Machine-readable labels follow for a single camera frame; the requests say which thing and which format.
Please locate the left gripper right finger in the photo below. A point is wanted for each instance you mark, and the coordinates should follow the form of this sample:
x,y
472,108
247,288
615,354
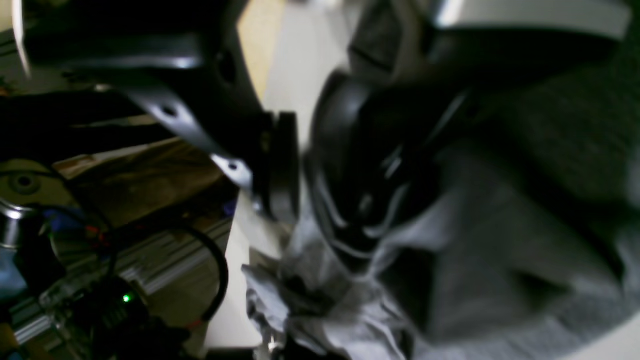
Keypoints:
x,y
415,66

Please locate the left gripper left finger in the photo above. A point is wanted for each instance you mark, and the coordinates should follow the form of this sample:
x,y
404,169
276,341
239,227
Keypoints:
x,y
182,62

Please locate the grey T-shirt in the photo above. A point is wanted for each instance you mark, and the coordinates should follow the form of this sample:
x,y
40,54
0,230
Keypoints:
x,y
523,243

